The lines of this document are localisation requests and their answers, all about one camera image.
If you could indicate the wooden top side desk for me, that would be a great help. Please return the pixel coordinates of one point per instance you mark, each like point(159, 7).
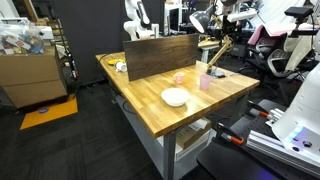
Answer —
point(208, 44)

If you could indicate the white bowl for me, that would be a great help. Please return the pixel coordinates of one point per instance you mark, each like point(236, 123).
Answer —
point(175, 96)

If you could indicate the black office chair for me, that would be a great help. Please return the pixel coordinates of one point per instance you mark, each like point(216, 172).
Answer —
point(263, 48)

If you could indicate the dark partition panel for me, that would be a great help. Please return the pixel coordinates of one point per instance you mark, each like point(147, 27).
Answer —
point(90, 33)

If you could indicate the small brown cardboard box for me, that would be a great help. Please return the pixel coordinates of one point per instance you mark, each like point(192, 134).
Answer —
point(190, 135)

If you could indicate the beige jacket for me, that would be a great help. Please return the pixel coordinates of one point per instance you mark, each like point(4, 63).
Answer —
point(298, 50)

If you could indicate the grey mesh office chair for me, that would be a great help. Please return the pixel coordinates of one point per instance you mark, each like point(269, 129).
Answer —
point(278, 63)

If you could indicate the blue disc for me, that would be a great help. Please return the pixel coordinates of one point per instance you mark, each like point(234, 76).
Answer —
point(43, 110)

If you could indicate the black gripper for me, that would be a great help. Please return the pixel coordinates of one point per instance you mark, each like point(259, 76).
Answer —
point(239, 26)

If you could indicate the black camera on stand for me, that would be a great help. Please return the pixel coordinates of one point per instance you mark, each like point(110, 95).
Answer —
point(298, 11)

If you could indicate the large brown cardboard box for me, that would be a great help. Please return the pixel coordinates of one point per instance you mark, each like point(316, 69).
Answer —
point(30, 80)

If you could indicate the pink cloth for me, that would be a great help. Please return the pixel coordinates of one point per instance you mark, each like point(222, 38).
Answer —
point(255, 36)

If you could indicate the grey metal table frame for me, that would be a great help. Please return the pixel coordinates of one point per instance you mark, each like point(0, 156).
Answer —
point(169, 156)

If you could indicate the cluttered storage shelf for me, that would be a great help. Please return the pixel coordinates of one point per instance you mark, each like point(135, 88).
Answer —
point(61, 43)

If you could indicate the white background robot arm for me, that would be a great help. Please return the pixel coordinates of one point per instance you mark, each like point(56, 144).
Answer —
point(136, 30)

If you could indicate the yellow flat object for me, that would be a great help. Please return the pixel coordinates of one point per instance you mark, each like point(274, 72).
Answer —
point(115, 62)

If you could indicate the wooden desk lamp grey shade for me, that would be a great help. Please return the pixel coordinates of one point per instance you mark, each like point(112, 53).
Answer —
point(200, 20)

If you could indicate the aluminium extrusion rail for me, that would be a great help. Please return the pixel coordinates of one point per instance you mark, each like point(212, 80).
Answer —
point(266, 143)
point(275, 116)

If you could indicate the white cardboard box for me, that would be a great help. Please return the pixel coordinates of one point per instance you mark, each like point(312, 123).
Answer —
point(186, 152)

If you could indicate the black orange bar clamp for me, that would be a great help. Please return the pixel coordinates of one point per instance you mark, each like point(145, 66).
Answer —
point(230, 135)
point(258, 108)

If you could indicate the clear bag of toys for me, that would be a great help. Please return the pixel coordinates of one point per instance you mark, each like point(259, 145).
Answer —
point(20, 38)

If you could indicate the white mug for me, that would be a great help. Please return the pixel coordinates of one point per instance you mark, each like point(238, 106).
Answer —
point(121, 66)

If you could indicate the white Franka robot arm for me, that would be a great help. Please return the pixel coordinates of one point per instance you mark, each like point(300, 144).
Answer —
point(300, 110)

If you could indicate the dark wood board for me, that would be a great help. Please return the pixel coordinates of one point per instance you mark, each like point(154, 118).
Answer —
point(160, 56)

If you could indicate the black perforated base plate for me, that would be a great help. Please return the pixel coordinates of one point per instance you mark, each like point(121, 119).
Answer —
point(226, 163)

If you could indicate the orange floor mat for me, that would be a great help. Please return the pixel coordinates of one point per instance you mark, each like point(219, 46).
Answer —
point(50, 115)

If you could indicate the translucent purple plastic cup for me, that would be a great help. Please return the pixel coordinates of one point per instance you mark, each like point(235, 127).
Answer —
point(205, 82)

